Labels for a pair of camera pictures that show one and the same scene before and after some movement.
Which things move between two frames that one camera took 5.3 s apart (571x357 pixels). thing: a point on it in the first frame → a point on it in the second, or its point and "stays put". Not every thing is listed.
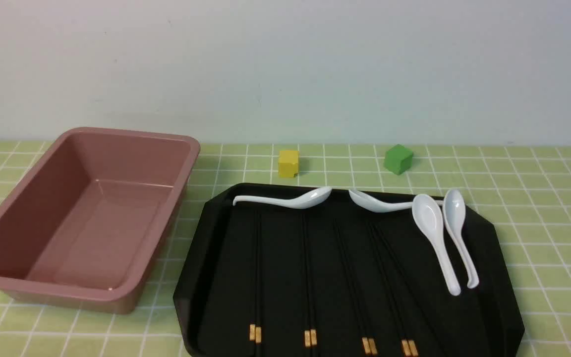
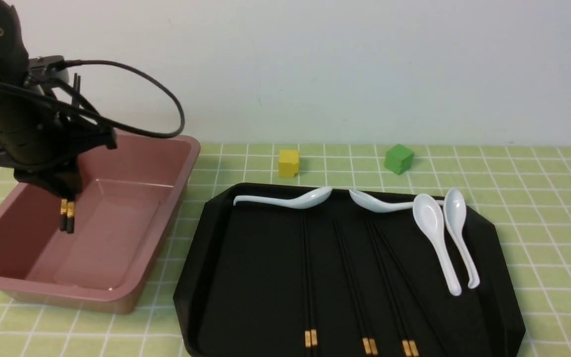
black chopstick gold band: [258, 317] → [70, 208]
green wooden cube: [398, 159] stays put
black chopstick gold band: [372, 346] stays put
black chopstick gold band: [252, 315] → [63, 214]
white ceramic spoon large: [428, 212] stays put
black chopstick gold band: [307, 335] stays put
